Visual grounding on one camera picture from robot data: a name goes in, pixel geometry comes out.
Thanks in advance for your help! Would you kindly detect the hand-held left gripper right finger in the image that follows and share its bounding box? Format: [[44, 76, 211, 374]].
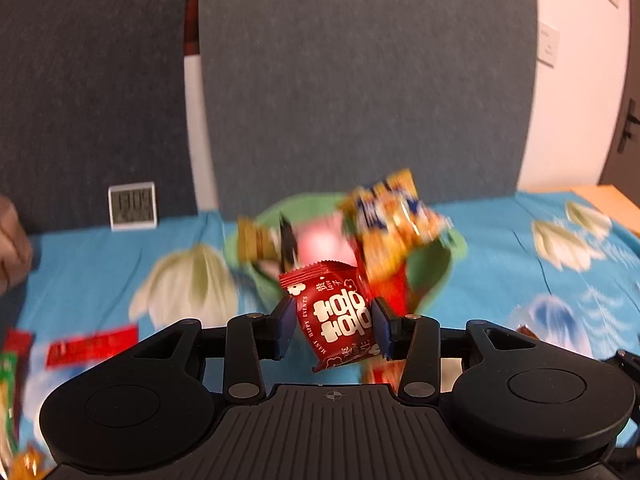
[[370, 296, 549, 406]]

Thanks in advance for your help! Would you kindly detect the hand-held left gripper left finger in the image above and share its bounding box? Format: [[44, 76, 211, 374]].
[[132, 297, 299, 403]]

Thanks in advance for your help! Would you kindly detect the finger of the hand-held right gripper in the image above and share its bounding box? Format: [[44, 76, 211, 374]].
[[600, 347, 640, 386]]

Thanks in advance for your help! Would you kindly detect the small red snack packet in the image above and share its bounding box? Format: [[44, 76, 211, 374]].
[[278, 260, 376, 373]]

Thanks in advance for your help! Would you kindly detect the green plastic bowl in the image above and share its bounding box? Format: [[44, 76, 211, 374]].
[[222, 192, 468, 321]]

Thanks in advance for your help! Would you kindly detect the black snack packet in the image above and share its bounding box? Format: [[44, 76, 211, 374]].
[[277, 212, 301, 271]]

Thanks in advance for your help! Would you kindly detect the gold snack packet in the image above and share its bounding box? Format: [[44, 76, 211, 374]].
[[236, 215, 281, 263]]

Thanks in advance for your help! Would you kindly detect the pink translucent snack packet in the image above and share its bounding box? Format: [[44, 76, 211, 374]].
[[295, 212, 351, 268]]

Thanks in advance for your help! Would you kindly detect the blue floral tablecloth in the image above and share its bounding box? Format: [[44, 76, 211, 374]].
[[0, 185, 640, 480]]

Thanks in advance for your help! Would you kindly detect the wooden door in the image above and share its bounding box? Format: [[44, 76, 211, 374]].
[[595, 0, 640, 191]]

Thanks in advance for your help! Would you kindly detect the white digital clock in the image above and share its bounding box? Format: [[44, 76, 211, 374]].
[[108, 181, 159, 232]]

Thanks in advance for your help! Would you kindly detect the long red sachet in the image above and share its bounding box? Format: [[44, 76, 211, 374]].
[[46, 324, 140, 370]]

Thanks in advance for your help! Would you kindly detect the grey felt panel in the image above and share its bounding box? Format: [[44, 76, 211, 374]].
[[0, 0, 198, 236], [199, 0, 538, 211]]

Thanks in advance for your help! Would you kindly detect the red green stick packet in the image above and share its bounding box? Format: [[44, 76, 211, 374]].
[[0, 330, 35, 441]]

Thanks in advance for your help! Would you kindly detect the brown paper bag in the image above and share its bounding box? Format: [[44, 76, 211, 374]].
[[0, 195, 33, 296]]

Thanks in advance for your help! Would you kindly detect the orange crinkled snack packet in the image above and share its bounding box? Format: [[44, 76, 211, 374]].
[[10, 440, 51, 480]]

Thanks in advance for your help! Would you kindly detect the dark door handle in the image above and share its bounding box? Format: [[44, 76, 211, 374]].
[[616, 100, 640, 156]]

